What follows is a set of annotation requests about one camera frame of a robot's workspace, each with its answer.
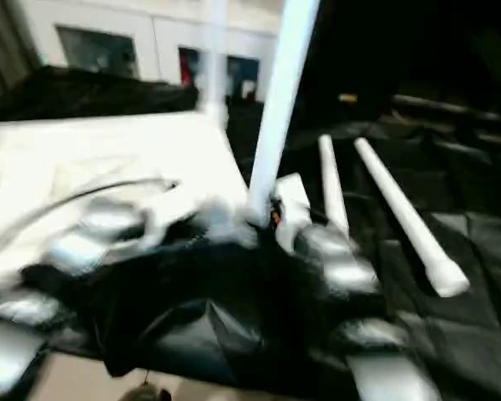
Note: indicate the white plastic table leg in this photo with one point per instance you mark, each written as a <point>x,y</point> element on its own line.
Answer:
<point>409,217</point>
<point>334,188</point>
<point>279,104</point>
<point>215,62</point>

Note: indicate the white plastic table top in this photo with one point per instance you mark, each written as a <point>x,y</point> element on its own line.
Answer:
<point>108,146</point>

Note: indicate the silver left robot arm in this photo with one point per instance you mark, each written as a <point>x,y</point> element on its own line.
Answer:
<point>75,246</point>

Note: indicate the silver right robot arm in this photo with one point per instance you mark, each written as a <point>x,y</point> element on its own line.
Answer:
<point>346,267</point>

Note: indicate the black mat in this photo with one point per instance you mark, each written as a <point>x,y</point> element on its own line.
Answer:
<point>442,209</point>

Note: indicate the red bottle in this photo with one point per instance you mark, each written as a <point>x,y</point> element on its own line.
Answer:
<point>186,67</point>

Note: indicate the black box with gold label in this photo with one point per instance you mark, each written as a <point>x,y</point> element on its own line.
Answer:
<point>350,50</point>

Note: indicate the black rod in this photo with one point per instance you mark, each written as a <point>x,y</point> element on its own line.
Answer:
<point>455,108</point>

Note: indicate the dark left robot foot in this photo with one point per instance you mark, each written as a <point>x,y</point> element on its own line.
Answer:
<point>146,393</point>

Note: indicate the white cabinet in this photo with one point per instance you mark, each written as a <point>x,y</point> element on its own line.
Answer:
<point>108,25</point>

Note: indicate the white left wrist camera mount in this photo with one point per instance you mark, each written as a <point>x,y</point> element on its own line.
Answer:
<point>171,217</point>

